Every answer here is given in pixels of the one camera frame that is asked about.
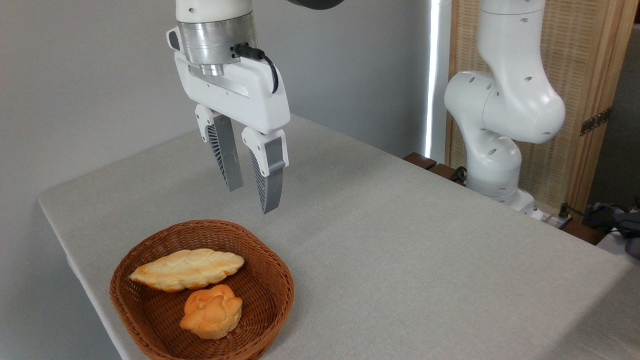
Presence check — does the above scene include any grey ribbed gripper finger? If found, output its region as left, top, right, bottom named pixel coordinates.
left=242, top=127, right=290, bottom=215
left=195, top=104, right=244, bottom=193

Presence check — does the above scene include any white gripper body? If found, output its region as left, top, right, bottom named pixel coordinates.
left=166, top=27, right=291, bottom=135

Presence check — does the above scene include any round golden bread bun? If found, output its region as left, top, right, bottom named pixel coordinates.
left=179, top=284, right=244, bottom=340

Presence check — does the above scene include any long braided bread loaf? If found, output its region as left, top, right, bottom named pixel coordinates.
left=130, top=248, right=246, bottom=293

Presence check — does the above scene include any grey tablecloth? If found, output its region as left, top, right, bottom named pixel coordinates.
left=37, top=114, right=640, bottom=360

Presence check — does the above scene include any dark brown wooden block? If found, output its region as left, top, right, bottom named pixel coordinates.
left=427, top=163, right=461, bottom=183
left=560, top=220, right=608, bottom=246
left=403, top=152, right=438, bottom=171

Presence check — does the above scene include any brown wicker basket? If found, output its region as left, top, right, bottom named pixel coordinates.
left=109, top=219, right=295, bottom=360

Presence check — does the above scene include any white power strip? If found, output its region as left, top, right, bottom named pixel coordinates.
left=530, top=207, right=571, bottom=230

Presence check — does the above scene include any dark metal screen hinge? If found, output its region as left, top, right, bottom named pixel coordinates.
left=580, top=107, right=612, bottom=137

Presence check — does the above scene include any dark grey device bundle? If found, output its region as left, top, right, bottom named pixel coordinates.
left=582, top=200, right=640, bottom=260

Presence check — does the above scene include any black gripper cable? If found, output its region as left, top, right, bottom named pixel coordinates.
left=235, top=43, right=280, bottom=95

